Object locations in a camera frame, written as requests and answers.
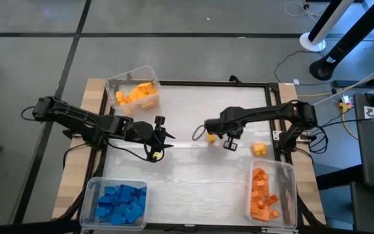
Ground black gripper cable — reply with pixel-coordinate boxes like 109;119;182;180
105;139;162;163
192;124;207;142

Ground black aluminium table frame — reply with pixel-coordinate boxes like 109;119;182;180
53;75;326;234

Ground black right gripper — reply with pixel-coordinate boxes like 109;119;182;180
204;107;249;152

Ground white round-base stand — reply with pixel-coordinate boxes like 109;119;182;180
299;0;356;53

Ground coiled black cable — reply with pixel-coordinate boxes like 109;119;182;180
303;125;329;155

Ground beige cable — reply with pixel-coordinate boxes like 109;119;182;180
313;57;374;113

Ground black side table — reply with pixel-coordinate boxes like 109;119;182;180
352;93;374;192

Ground yellow floor cable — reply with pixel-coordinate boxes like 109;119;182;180
339;110;360;141

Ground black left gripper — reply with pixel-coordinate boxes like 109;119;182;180
130;115;176;162

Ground white floor cable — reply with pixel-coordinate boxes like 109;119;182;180
283;1;308;18

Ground black floor cable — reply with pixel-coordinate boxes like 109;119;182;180
273;48;324;86

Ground black round-base stand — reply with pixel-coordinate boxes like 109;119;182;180
309;0;374;81

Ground clear plastic bin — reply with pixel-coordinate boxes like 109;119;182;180
79;176;149;231
247;158;297;230
105;66;161;114

